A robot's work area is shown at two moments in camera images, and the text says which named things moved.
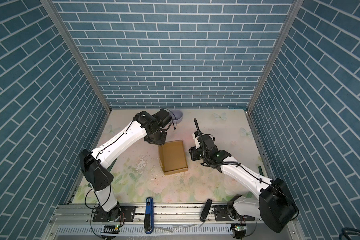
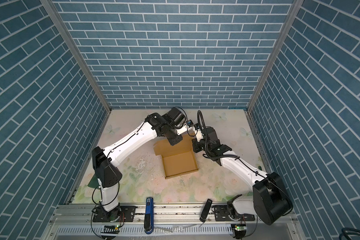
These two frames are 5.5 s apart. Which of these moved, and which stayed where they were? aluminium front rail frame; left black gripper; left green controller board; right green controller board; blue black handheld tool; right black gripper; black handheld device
Moved: right black gripper; left black gripper
Stayed: left green controller board; black handheld device; aluminium front rail frame; blue black handheld tool; right green controller board
